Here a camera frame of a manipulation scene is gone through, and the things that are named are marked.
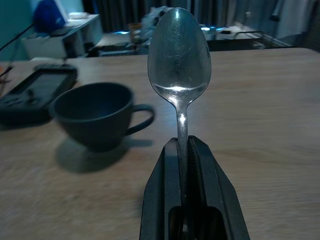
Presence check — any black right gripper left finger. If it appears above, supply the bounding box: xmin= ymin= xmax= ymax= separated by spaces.
xmin=138 ymin=137 xmax=185 ymax=240

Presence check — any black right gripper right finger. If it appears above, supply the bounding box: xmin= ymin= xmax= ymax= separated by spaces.
xmin=186 ymin=135 xmax=251 ymax=240

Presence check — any silver metal spoon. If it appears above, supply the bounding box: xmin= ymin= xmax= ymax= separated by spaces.
xmin=147 ymin=7 xmax=213 ymax=208

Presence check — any black metal cart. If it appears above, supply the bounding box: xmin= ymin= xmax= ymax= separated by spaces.
xmin=199 ymin=23 xmax=292 ymax=52

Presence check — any black handheld controller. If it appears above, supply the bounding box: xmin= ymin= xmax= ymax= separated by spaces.
xmin=0 ymin=63 xmax=78 ymax=124

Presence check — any dark curtain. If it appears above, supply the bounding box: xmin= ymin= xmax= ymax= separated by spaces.
xmin=96 ymin=0 xmax=161 ymax=33

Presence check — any white shelf unit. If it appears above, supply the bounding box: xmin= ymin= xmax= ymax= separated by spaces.
xmin=20 ymin=13 xmax=104 ymax=61

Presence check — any blue cap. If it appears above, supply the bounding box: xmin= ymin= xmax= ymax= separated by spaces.
xmin=32 ymin=0 xmax=66 ymax=33

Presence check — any dark cup with handle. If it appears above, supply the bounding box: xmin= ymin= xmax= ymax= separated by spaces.
xmin=49 ymin=82 xmax=156 ymax=153

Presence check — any black cable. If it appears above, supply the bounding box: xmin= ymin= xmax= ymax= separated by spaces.
xmin=0 ymin=23 xmax=35 ymax=52

